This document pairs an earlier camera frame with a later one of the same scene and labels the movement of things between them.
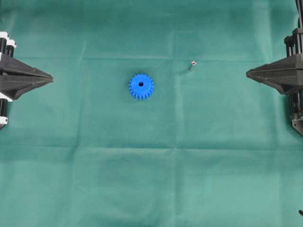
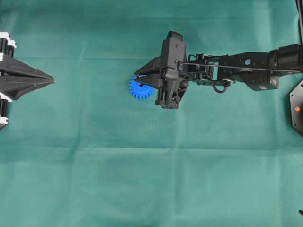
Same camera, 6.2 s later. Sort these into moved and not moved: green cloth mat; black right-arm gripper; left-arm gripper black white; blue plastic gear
Moved: black right-arm gripper
Not moved: green cloth mat; blue plastic gear; left-arm gripper black white
